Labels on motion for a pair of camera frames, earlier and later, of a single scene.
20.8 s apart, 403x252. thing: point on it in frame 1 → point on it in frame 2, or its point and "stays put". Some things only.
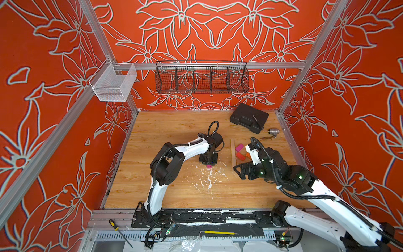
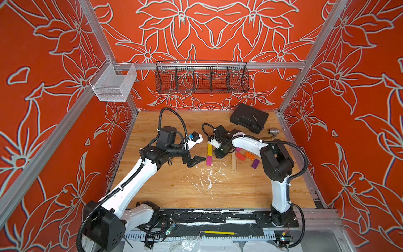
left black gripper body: x=212 y=159 → x=186 y=157
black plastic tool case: x=251 y=118 stays put
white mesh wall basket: x=113 y=82 stays put
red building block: x=240 y=156 stays put
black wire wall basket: x=202 y=77 stays put
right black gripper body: x=254 y=171 → x=223 y=149
